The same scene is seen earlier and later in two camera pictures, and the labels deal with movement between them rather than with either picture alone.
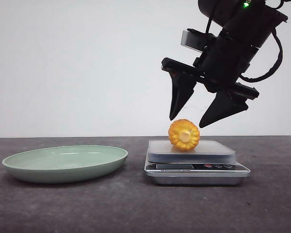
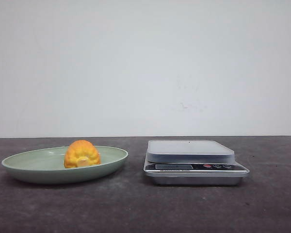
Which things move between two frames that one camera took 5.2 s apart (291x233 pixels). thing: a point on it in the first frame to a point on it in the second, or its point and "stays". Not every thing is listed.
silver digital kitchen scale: (211, 162) stays
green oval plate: (65, 164) stays
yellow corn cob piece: (184, 135) to (81, 153)
